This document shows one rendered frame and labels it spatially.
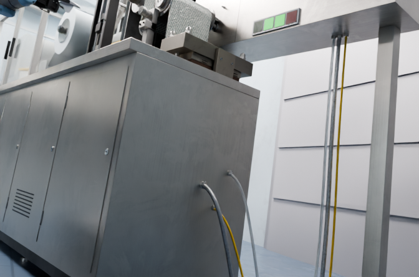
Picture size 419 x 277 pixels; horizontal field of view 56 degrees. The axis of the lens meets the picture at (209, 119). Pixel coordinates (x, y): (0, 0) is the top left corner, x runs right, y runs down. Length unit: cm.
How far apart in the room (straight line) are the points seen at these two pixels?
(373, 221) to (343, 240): 149
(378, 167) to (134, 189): 85
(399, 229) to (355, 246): 36
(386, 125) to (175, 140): 75
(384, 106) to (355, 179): 145
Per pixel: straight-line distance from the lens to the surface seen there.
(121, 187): 129
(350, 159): 299
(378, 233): 149
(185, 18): 183
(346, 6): 157
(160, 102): 136
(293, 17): 169
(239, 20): 192
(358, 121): 300
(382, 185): 150
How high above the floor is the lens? 45
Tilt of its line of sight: 10 degrees up
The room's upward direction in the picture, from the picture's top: 8 degrees clockwise
